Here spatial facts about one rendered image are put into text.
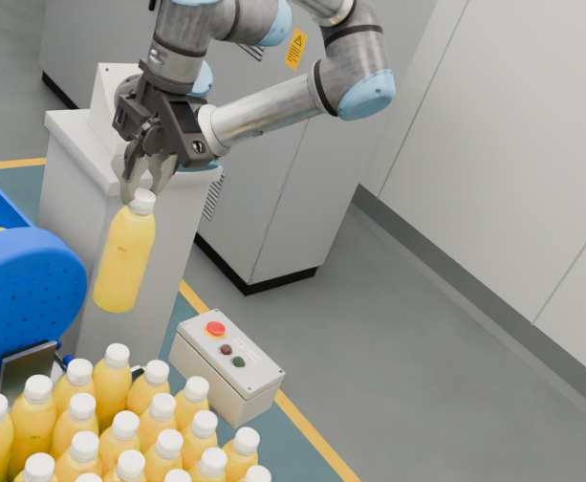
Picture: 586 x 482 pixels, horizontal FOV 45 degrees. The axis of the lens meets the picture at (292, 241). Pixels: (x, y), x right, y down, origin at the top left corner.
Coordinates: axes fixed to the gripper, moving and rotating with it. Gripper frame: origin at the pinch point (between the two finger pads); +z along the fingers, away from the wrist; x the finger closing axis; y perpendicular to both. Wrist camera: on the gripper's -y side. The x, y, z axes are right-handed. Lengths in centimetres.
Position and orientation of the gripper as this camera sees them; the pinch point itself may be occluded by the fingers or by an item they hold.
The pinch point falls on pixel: (141, 198)
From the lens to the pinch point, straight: 110.7
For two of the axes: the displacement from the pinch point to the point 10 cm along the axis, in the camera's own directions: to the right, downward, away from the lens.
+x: -6.6, 1.5, -7.3
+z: -3.6, 7.9, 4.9
